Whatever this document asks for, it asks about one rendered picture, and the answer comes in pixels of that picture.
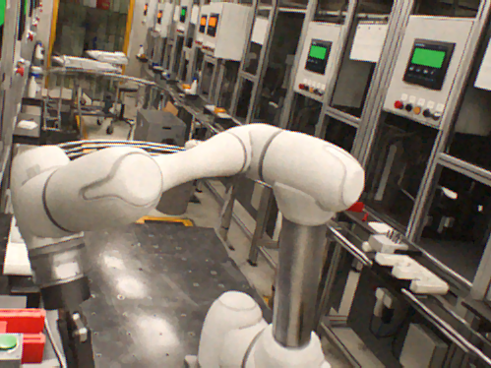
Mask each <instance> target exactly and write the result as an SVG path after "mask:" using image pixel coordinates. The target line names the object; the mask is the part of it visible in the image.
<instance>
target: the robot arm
mask: <svg viewBox="0 0 491 368"><path fill-rule="evenodd" d="M236 174H243V175H244V176H246V177H249V178H252V179H256V180H259V181H261V182H264V183H266V185H270V186H272V187H273V191H274V194H275V197H276V204H277V207H278V209H279V210H280V212H281V214H282V221H281V232H280V242H279V254H278V265H277V276H276V297H275V308H274V319H273V323H272V324H269V325H268V324H267V323H266V322H265V320H264V318H263V317H262V310H260V308H259V306H258V305H257V303H256V302H255V301H254V299H253V298H252V297H250V296H248V295H246V294H244V293H241V292H227V293H224V294H223V295H222V296H221V297H220V298H219V299H217V300H216V301H215V303H214V305H213V306H212V307H211V309H209V311H208V314H207V316H206V319H205V322H204V325H203V329H202V333H201V339H200V346H199V354H198V357H197V356H186V357H185V361H184V362H185V364H186V366H187V367H188V368H331V366H330V364H329V363H328V362H327V361H326V360H325V359H324V355H323V352H322V349H321V344H320V341H319V339H318V336H316V335H315V333H314V332H313V331H312V329H313V321H314V313H315V305H316V298H317V290H318V282H319V275H320V270H321V264H322V256H323V249H324V241H325V233H326V226H327V220H329V219H330V218H331V217H332V216H333V215H334V214H335V212H342V211H345V210H347V209H349V207H351V206H352V205H353V204H354V203H355V202H356V201H357V200H358V198H359V196H360V193H361V190H363V187H364V179H365V177H364V171H363V169H361V166H360V164H359V162H358V161H357V160H356V159H355V158H353V157H351V156H350V154H349V153H347V152H346V151H344V150H343V149H340V148H338V147H336V146H334V145H332V144H329V143H326V141H323V140H321V139H317V138H314V137H311V136H308V135H304V134H300V133H294V132H289V131H285V130H281V129H277V128H274V126H271V125H267V124H259V123H258V124H247V125H242V126H237V128H233V129H230V130H228V131H225V132H222V133H220V134H217V135H215V136H214V137H212V138H210V139H208V140H207V141H206V142H204V143H202V144H200V145H198V146H195V147H193V148H192V149H190V150H187V151H184V152H178V153H170V154H162V155H161V156H151V155H150V154H148V153H147V152H145V151H144V150H142V149H139V148H131V147H110V148H106V149H103V150H100V151H96V152H93V153H88V154H85V156H82V157H80V158H78V159H76V160H73V161H70V160H69V158H68V157H67V156H66V154H65V153H64V152H63V151H62V150H60V149H59V148H58V147H55V146H44V147H37V148H33V149H30V150H27V151H24V152H21V153H19V154H18V156H15V157H14V159H13V160H12V165H11V175H10V188H11V199H12V205H13V212H14V216H15V222H16V225H17V228H18V232H19V234H21V236H22V238H23V239H24V242H25V245H26V249H27V255H28V259H29V263H30V268H31V275H32V283H35V284H42V286H41V287H40V288H39V291H40V297H41V302H42V308H43V309H44V310H46V311H52V310H57V314H58V319H57V320H56V324H55V325H56V328H57V331H58V334H59V336H60V341H61V345H62V350H63V354H64V359H65V363H67V366H66V368H95V366H94V358H93V351H92V328H91V326H90V325H88V320H87V315H86V313H84V314H82V311H81V307H80V303H81V302H84V301H87V300H89V299H90V298H91V291H90V285H89V280H88V276H87V275H84V272H86V271H88V270H89V269H90V264H89V258H88V253H87V248H86V240H85V238H84V231H98V230H105V229H110V228H115V227H119V226H124V224H129V223H132V222H134V221H137V220H138V219H140V218H142V217H144V216H145V215H147V214H148V213H149V211H151V210H152V209H153V208H155V207H156V206H157V204H158V202H159V200H160V196H161V193H162V192H164V191H166V190H169V189H171V188H173V187H176V186H178V184H180V183H184V182H187V181H189V180H193V179H198V178H203V177H214V176H231V175H236Z"/></svg>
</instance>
